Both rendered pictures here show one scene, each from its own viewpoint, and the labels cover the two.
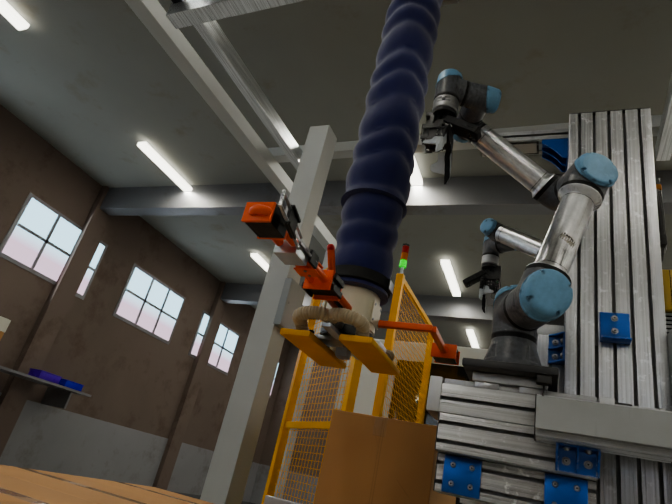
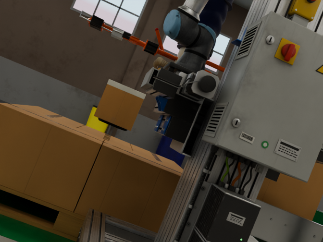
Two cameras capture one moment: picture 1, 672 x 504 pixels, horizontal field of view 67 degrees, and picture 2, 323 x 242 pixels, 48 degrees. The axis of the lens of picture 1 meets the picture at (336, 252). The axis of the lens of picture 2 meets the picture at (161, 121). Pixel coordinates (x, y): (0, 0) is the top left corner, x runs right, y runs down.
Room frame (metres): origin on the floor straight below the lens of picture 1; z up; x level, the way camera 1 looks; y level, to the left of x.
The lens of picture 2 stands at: (0.29, -1.93, 0.74)
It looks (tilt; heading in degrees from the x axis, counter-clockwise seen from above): 2 degrees up; 56
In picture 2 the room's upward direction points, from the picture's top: 23 degrees clockwise
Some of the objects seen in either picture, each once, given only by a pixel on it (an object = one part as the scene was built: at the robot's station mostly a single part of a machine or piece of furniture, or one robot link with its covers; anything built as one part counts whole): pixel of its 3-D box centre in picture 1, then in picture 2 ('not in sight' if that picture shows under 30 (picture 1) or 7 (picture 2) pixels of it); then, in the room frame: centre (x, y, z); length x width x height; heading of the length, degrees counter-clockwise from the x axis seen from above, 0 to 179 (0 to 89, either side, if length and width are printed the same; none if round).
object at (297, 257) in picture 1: (292, 251); (117, 34); (1.14, 0.11, 1.17); 0.07 x 0.07 x 0.04; 65
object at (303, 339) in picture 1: (316, 345); not in sight; (1.60, -0.01, 1.08); 0.34 x 0.10 x 0.05; 155
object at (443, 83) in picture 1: (449, 89); not in sight; (1.15, -0.22, 1.82); 0.09 x 0.08 x 0.11; 90
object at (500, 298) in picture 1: (516, 314); (200, 41); (1.28, -0.52, 1.20); 0.13 x 0.12 x 0.14; 0
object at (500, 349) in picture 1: (512, 355); (192, 64); (1.28, -0.52, 1.09); 0.15 x 0.15 x 0.10
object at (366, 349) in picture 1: (372, 351); not in sight; (1.52, -0.18, 1.07); 0.34 x 0.10 x 0.05; 155
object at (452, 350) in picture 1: (445, 353); not in sight; (1.72, -0.46, 1.18); 0.09 x 0.08 x 0.05; 65
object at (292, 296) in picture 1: (290, 306); not in sight; (2.97, 0.20, 1.62); 0.20 x 0.05 x 0.30; 152
